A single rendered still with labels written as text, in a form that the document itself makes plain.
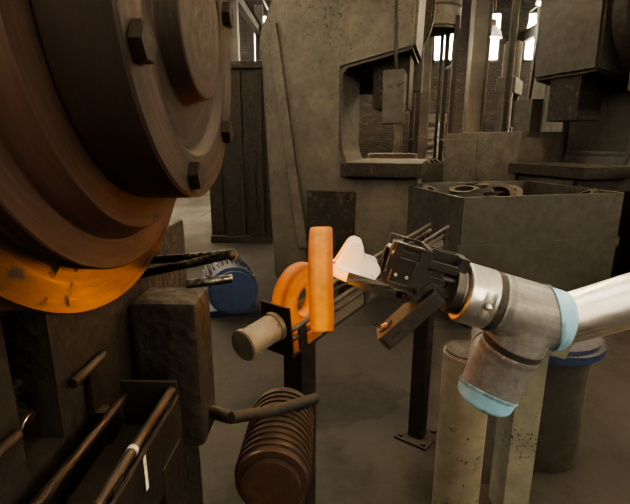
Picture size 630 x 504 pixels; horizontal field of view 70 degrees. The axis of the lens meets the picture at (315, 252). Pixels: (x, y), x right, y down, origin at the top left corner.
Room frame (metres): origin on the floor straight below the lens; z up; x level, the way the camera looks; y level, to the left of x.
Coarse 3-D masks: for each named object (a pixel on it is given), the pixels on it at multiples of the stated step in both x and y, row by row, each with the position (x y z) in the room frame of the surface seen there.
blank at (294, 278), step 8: (296, 264) 0.87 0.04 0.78; (304, 264) 0.86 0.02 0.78; (288, 272) 0.84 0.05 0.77; (296, 272) 0.84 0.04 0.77; (304, 272) 0.85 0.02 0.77; (280, 280) 0.83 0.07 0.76; (288, 280) 0.82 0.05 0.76; (296, 280) 0.83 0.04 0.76; (304, 280) 0.85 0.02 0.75; (280, 288) 0.82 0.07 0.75; (288, 288) 0.82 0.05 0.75; (296, 288) 0.83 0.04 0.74; (272, 296) 0.82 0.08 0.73; (280, 296) 0.81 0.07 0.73; (288, 296) 0.81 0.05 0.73; (296, 296) 0.83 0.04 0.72; (280, 304) 0.81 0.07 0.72; (288, 304) 0.81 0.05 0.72; (296, 304) 0.83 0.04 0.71; (304, 304) 0.90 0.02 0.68; (296, 312) 0.83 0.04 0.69; (304, 312) 0.88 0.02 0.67; (296, 320) 0.83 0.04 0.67
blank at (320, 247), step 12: (312, 228) 0.63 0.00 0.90; (324, 228) 0.63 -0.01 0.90; (312, 240) 0.60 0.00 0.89; (324, 240) 0.59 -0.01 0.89; (312, 252) 0.58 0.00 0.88; (324, 252) 0.58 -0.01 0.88; (312, 264) 0.57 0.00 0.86; (324, 264) 0.57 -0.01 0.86; (312, 276) 0.56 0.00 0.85; (324, 276) 0.56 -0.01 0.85; (312, 288) 0.56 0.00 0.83; (324, 288) 0.56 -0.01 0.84; (312, 300) 0.56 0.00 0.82; (324, 300) 0.56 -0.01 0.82; (312, 312) 0.56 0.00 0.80; (324, 312) 0.56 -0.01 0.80; (312, 324) 0.57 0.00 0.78; (324, 324) 0.57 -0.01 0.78
